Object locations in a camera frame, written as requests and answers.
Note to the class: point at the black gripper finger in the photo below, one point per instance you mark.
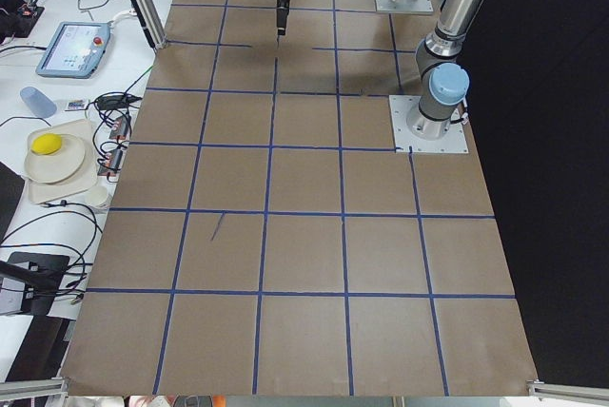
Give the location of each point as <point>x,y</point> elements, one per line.
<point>282,12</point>

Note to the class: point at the power strip with plugs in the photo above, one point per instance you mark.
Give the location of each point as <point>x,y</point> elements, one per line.
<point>112,150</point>

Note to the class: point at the teach pendant tablet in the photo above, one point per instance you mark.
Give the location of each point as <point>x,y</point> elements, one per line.
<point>75,50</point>

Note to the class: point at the blue plastic cup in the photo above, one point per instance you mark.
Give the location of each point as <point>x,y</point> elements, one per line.
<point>38,103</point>

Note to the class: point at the yellow fruit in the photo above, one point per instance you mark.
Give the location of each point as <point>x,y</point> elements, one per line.
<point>46,144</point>

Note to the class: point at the beige plate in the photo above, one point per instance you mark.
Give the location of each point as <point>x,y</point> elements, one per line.
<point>49,169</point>

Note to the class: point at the beige serving tray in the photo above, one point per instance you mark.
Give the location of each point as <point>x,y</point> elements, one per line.
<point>85,176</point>

